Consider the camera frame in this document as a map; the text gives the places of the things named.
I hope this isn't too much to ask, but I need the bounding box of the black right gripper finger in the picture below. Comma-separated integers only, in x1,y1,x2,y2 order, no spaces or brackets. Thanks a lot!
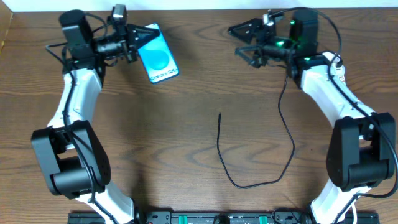
235,45,264,67
228,18,263,44

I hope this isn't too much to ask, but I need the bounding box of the blue screen smartphone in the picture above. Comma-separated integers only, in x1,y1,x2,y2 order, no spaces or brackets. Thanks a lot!
138,23,180,84

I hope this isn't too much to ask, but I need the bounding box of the black charger cable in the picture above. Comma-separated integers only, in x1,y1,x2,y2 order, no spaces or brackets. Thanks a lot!
216,50,344,190

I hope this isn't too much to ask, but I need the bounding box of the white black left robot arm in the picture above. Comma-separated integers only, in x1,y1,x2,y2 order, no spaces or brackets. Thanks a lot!
31,4,160,223

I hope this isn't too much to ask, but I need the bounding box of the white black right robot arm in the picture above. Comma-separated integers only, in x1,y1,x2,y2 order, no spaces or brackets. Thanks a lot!
228,7,397,223

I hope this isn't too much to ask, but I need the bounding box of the white usb charger plug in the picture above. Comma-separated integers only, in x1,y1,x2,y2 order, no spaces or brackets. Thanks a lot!
319,52,346,77

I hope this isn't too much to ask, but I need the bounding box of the white power strip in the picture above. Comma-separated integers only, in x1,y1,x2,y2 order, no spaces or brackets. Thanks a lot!
319,52,348,83

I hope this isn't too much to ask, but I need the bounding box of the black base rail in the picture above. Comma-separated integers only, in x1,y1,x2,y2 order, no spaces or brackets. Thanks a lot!
67,210,381,224

